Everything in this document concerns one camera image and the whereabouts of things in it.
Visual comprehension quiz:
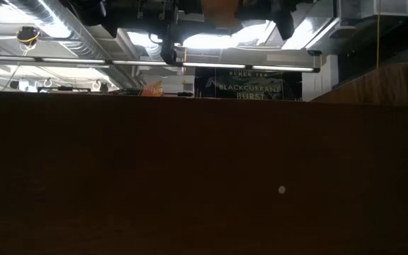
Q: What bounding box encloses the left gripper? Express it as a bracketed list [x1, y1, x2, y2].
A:
[103, 0, 205, 67]

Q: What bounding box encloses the round silver ventilation duct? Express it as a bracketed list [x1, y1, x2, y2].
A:
[4, 0, 145, 90]

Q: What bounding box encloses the black yellow cable reel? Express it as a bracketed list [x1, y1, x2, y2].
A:
[15, 25, 42, 46]

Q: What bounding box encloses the black tea box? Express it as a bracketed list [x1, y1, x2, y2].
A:
[193, 68, 303, 103]

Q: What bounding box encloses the rectangular silver air duct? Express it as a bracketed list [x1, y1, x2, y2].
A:
[281, 0, 408, 51]

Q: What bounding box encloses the linear ceiling light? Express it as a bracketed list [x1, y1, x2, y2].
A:
[0, 52, 322, 74]

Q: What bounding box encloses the white column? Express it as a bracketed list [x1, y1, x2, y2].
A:
[301, 55, 339, 102]

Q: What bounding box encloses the peach passion fruit tea packet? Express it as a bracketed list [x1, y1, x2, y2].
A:
[139, 80, 165, 98]

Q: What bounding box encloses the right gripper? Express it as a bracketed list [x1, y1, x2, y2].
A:
[241, 0, 297, 40]

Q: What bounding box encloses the yellow hanging cord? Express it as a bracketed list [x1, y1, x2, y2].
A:
[375, 0, 381, 70]

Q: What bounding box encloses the wooden tea organiser box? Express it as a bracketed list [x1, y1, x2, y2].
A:
[0, 62, 408, 255]

